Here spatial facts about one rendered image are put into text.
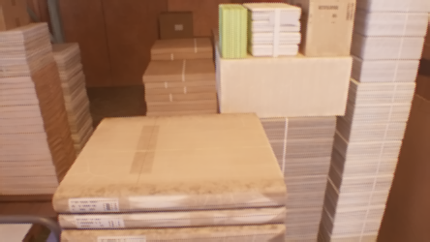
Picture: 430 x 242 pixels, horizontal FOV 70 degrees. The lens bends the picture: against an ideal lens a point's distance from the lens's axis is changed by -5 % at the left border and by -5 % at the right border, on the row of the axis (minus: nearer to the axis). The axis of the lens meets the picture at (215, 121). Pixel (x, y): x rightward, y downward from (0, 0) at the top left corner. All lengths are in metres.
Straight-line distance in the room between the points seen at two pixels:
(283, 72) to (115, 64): 4.15
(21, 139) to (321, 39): 1.99
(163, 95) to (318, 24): 1.43
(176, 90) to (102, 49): 2.91
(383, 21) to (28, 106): 2.00
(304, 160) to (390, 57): 0.46
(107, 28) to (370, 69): 4.22
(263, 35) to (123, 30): 3.99
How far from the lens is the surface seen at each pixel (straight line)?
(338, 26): 1.11
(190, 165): 0.73
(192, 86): 2.26
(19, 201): 2.66
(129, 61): 5.00
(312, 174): 1.26
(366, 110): 1.22
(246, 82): 1.05
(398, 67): 1.23
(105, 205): 0.68
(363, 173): 1.36
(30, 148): 2.45
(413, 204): 1.59
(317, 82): 1.11
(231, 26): 1.02
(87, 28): 5.05
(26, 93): 2.28
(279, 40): 1.06
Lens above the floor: 1.48
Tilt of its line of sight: 24 degrees down
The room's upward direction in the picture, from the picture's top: 1 degrees counter-clockwise
